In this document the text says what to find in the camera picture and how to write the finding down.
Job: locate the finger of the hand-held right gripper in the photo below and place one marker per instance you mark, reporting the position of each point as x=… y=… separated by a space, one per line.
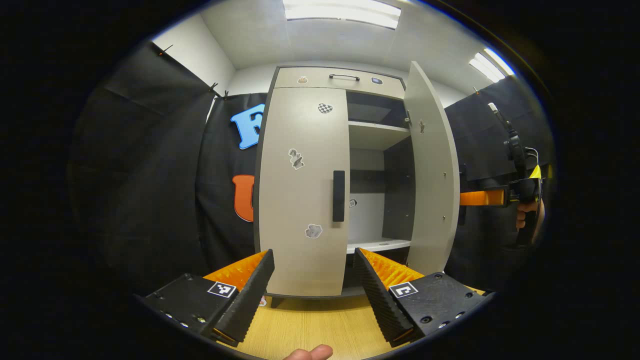
x=482 y=198

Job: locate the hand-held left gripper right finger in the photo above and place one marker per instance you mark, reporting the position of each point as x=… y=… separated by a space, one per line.
x=382 y=300

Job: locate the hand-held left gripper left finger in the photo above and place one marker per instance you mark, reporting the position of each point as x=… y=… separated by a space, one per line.
x=250 y=300

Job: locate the light grey cabinet door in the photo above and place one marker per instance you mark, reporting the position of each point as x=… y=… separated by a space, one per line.
x=432 y=175
x=300 y=200

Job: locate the light grey shoe cabinet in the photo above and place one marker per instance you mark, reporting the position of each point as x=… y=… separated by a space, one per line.
x=315 y=83

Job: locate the small ceiling light panel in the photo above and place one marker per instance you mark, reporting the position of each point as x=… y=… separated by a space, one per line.
x=490 y=65

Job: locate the long ceiling light panel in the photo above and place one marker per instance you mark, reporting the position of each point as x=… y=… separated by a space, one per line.
x=342 y=12

